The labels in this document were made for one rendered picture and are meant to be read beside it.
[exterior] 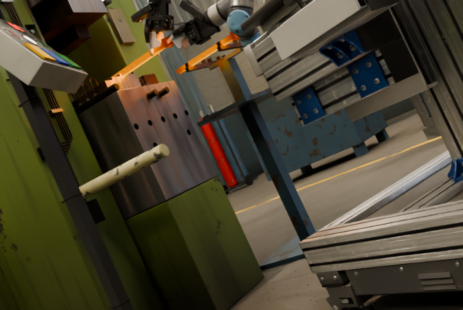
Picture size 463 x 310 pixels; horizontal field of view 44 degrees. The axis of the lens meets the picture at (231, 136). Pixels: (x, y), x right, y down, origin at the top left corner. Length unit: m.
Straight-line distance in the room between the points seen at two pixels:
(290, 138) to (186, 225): 4.02
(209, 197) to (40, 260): 0.68
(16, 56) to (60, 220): 0.65
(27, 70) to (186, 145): 0.88
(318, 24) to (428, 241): 0.50
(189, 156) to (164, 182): 0.22
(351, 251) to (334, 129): 4.47
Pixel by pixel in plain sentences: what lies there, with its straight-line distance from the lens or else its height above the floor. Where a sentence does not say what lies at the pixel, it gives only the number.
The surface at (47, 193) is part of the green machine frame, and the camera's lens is 2.08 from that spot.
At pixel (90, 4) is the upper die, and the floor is 1.31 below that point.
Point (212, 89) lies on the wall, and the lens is 11.68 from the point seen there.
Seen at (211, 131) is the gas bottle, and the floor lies 1.11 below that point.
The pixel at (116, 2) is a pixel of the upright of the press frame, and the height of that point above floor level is 1.40.
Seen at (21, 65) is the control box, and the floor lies 0.98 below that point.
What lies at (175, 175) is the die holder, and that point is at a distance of 2.20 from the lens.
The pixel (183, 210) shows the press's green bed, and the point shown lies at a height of 0.41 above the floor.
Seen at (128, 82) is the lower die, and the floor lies 0.96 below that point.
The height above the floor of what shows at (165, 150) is 0.62.
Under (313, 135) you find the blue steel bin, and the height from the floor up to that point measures 0.38.
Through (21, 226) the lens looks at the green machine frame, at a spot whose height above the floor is 0.60.
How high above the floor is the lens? 0.50
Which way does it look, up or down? 2 degrees up
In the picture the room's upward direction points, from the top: 25 degrees counter-clockwise
